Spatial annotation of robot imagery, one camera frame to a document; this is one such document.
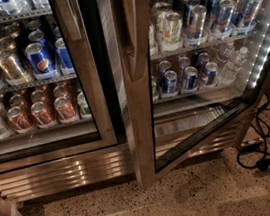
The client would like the glass fridge door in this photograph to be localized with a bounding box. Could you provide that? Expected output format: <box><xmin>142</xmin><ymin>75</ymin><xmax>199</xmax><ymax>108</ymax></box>
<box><xmin>0</xmin><ymin>0</ymin><xmax>120</xmax><ymax>175</ymax></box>
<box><xmin>107</xmin><ymin>0</ymin><xmax>270</xmax><ymax>191</ymax></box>

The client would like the stainless fridge bottom grille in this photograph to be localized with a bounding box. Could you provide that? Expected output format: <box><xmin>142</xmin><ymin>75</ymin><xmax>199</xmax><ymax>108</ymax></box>
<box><xmin>0</xmin><ymin>113</ymin><xmax>264</xmax><ymax>206</ymax></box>

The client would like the green soda can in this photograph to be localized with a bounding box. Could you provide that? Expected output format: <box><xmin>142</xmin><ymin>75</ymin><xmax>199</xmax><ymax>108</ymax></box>
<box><xmin>151</xmin><ymin>76</ymin><xmax>159</xmax><ymax>102</ymax></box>

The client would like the blue Pepsi can lower left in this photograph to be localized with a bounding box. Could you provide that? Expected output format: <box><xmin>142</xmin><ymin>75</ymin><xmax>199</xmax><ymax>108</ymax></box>
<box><xmin>161</xmin><ymin>70</ymin><xmax>178</xmax><ymax>98</ymax></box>

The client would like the blue pepsi can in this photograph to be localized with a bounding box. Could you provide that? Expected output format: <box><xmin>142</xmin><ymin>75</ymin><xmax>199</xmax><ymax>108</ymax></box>
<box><xmin>25</xmin><ymin>42</ymin><xmax>57</xmax><ymax>81</ymax></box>
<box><xmin>199</xmin><ymin>62</ymin><xmax>219</xmax><ymax>89</ymax></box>
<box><xmin>161</xmin><ymin>70</ymin><xmax>178</xmax><ymax>98</ymax></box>
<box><xmin>181</xmin><ymin>66</ymin><xmax>198</xmax><ymax>94</ymax></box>

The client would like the blue Pepsi can lower middle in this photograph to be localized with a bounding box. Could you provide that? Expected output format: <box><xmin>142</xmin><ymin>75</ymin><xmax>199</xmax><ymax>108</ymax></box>
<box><xmin>181</xmin><ymin>66</ymin><xmax>198</xmax><ymax>94</ymax></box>

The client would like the red soda can right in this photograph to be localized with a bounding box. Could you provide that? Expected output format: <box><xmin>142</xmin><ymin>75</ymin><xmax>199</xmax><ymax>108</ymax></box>
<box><xmin>54</xmin><ymin>96</ymin><xmax>78</xmax><ymax>123</ymax></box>

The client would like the red soda can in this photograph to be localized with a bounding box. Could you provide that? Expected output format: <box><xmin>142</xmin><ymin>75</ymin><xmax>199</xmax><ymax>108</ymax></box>
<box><xmin>54</xmin><ymin>96</ymin><xmax>78</xmax><ymax>123</ymax></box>
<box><xmin>31</xmin><ymin>102</ymin><xmax>56</xmax><ymax>128</ymax></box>
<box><xmin>7</xmin><ymin>106</ymin><xmax>35</xmax><ymax>133</ymax></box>

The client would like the blue Pepsi can edge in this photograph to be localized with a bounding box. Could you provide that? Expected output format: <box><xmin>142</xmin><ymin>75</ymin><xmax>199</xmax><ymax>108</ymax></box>
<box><xmin>55</xmin><ymin>37</ymin><xmax>75</xmax><ymax>74</ymax></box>

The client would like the blue Pepsi can lower right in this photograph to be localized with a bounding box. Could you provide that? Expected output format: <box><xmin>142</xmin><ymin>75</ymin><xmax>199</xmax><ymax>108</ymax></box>
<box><xmin>199</xmin><ymin>62</ymin><xmax>219</xmax><ymax>89</ymax></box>

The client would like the Mountain Dew can right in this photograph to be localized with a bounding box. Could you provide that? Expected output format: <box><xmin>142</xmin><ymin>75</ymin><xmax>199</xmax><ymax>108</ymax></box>
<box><xmin>160</xmin><ymin>12</ymin><xmax>183</xmax><ymax>52</ymax></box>

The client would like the red soda can middle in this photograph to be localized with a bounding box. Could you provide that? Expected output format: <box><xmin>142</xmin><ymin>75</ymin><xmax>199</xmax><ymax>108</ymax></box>
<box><xmin>31</xmin><ymin>102</ymin><xmax>56</xmax><ymax>128</ymax></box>

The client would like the silver blue energy can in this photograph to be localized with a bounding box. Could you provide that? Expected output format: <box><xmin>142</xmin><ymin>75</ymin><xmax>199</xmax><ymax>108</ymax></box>
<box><xmin>184</xmin><ymin>4</ymin><xmax>207</xmax><ymax>45</ymax></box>

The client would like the clear water bottle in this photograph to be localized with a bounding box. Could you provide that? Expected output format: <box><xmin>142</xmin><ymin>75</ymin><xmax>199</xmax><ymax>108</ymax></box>
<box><xmin>218</xmin><ymin>46</ymin><xmax>248</xmax><ymax>85</ymax></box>

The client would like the blue Pepsi can front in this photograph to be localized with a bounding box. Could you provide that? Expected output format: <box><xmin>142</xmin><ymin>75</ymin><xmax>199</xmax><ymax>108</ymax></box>
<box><xmin>25</xmin><ymin>42</ymin><xmax>57</xmax><ymax>81</ymax></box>

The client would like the red soda can left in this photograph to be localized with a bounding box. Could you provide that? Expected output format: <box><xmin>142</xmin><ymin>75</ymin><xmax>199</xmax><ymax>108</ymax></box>
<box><xmin>7</xmin><ymin>106</ymin><xmax>35</xmax><ymax>133</ymax></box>

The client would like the gold soda can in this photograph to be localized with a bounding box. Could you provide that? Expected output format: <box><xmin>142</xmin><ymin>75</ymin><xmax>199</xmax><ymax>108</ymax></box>
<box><xmin>0</xmin><ymin>49</ymin><xmax>32</xmax><ymax>86</ymax></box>

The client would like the black power cable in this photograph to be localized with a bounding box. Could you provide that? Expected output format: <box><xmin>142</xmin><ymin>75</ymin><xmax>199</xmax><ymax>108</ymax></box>
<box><xmin>227</xmin><ymin>93</ymin><xmax>270</xmax><ymax>175</ymax></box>

